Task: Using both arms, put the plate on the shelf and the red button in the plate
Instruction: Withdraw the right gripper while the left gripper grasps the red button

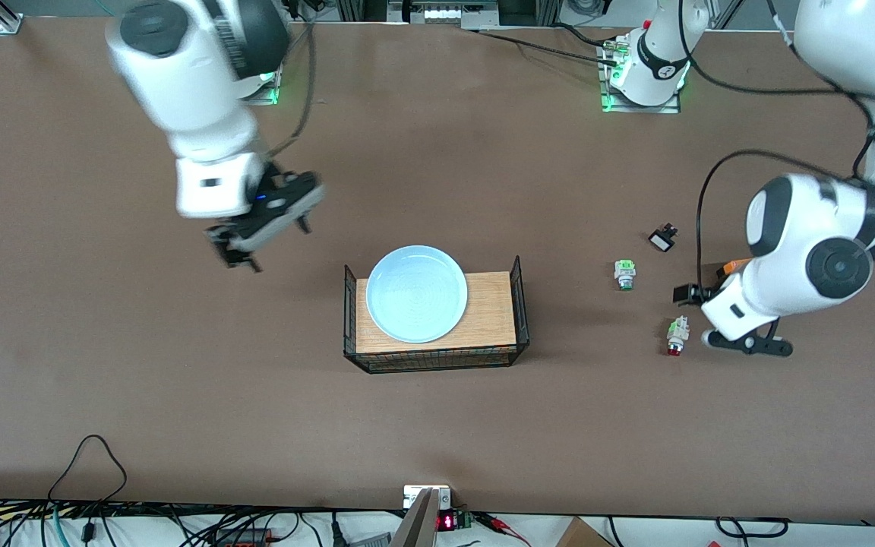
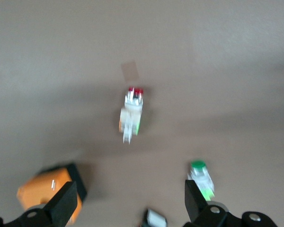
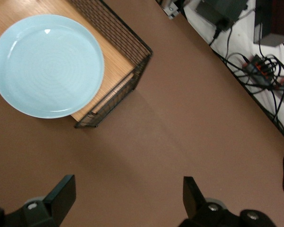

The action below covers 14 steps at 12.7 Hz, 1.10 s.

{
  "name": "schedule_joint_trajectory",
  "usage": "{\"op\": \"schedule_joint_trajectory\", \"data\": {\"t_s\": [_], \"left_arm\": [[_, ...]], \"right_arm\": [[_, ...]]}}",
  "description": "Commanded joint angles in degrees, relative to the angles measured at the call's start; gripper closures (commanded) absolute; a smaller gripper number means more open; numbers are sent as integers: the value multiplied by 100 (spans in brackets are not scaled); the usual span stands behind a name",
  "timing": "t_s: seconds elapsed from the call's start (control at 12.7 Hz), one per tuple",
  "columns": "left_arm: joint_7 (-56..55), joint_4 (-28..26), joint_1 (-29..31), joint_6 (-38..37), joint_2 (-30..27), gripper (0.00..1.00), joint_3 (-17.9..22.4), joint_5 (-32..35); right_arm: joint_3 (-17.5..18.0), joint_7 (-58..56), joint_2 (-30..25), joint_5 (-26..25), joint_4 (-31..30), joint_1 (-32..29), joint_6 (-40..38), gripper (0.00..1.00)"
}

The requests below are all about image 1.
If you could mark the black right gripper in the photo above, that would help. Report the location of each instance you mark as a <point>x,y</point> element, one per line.
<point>279,184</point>

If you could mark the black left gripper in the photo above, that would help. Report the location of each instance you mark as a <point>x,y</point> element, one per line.
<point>709,292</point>

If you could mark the red push button switch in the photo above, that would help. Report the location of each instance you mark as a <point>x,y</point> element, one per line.
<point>677,333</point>

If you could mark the light blue round plate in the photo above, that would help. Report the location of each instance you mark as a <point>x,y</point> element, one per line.
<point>416,294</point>

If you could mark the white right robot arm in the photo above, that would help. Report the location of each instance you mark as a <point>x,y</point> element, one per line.
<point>179,76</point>

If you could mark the black square white button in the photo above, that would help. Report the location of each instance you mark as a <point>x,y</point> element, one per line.
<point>662,241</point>

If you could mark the brown cardboard box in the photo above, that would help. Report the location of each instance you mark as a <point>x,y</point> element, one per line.
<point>582,535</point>

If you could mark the aluminium equipment rack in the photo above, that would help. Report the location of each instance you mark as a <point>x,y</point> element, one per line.
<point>441,11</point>

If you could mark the red black clip leads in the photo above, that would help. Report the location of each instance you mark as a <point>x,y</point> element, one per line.
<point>502,526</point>

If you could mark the black power plug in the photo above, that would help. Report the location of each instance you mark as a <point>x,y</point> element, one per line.
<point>338,530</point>

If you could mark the black orange device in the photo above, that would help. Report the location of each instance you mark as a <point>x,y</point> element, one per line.
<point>244,539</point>

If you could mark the red digit display module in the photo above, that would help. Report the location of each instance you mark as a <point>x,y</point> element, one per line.
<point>446,521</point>

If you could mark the orange button enclosure box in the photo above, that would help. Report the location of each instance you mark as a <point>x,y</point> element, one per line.
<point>734,267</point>

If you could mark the green push button switch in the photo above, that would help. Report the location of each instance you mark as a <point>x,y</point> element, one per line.
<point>625,272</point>

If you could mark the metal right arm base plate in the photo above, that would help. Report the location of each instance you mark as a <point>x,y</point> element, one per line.
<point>274,93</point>

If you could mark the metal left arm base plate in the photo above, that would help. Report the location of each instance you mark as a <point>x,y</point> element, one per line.
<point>606,102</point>

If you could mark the silver camera mount bracket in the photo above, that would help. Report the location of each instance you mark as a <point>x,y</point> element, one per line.
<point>416,495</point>

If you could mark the grey camera post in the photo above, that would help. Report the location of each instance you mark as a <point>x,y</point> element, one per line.
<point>416,528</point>

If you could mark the aluminium frame profile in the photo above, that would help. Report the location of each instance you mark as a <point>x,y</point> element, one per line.
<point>6,19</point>

